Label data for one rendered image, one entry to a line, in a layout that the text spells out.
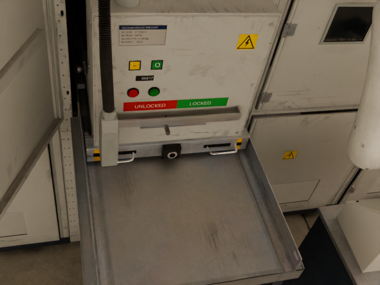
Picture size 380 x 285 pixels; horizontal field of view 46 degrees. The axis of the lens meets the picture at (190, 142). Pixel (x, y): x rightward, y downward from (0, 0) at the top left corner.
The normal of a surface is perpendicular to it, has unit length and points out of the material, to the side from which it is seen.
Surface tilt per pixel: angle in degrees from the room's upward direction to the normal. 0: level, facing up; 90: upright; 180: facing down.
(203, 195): 0
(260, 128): 90
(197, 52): 90
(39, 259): 0
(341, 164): 90
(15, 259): 0
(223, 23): 90
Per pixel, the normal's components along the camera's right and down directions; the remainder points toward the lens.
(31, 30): 0.97, 0.26
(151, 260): 0.15, -0.67
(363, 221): -0.97, 0.04
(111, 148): 0.22, 0.73
